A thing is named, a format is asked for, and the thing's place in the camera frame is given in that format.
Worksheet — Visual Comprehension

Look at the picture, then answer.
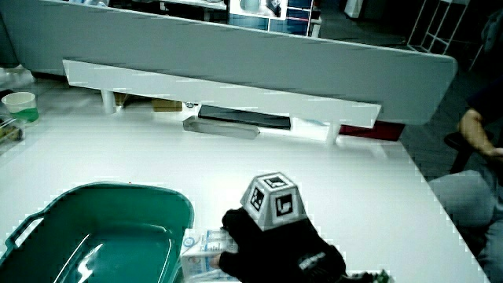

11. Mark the white desk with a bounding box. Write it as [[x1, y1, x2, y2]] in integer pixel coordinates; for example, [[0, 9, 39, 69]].
[[0, 76, 492, 283]]

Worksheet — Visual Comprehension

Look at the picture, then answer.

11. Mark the white green paper cup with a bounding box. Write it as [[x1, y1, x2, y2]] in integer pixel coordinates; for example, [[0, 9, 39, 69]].
[[1, 91, 40, 123]]

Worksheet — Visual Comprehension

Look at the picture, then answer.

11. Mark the black chair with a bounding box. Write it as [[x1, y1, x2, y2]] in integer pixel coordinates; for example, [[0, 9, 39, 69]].
[[443, 130, 496, 175]]

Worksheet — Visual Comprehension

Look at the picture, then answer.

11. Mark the white blue milk carton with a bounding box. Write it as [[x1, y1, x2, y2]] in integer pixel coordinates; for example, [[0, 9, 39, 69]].
[[180, 227, 241, 283]]

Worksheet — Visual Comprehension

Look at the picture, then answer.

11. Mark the person's right hand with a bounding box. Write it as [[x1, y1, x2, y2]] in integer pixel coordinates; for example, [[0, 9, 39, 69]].
[[210, 171, 348, 283]]

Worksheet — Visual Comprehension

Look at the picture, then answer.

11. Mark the brown cardboard box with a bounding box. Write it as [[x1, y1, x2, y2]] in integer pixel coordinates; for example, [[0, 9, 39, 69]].
[[151, 97, 184, 113]]

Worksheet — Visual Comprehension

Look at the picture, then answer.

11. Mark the blue white storage shelf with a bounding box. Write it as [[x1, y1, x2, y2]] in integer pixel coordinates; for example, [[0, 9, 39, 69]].
[[227, 0, 322, 39]]

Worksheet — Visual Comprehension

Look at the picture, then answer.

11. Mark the black keyboard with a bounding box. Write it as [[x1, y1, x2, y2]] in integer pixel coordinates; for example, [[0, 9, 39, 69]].
[[197, 104, 292, 131]]

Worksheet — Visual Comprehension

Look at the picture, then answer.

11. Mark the red box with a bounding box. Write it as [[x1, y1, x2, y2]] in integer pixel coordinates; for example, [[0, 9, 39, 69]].
[[339, 120, 406, 142]]

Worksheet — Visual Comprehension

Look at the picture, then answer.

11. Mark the another person's forearm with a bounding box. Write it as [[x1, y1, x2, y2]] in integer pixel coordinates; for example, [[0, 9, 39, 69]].
[[457, 108, 497, 156]]

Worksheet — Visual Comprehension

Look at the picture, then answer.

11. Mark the gray desk partition panel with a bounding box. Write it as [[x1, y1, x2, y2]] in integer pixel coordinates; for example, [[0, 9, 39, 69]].
[[0, 0, 459, 127]]

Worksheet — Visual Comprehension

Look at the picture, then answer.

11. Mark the clear plastic container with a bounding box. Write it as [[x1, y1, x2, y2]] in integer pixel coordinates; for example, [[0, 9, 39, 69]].
[[0, 114, 25, 149]]

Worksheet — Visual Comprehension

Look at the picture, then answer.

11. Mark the gray pencil case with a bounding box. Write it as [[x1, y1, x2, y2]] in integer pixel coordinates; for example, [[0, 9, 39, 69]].
[[182, 115, 261, 141]]

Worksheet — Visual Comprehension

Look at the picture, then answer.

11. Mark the white desktop shelf riser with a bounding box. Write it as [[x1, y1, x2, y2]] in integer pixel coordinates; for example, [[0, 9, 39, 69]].
[[62, 58, 383, 146]]

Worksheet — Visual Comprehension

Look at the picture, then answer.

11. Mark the white metal rack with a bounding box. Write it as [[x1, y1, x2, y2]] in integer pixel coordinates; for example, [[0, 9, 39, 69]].
[[406, 0, 483, 71]]

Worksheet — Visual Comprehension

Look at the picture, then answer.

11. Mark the green plastic basket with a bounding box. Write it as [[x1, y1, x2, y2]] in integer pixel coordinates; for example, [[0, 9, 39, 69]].
[[0, 182, 196, 283]]

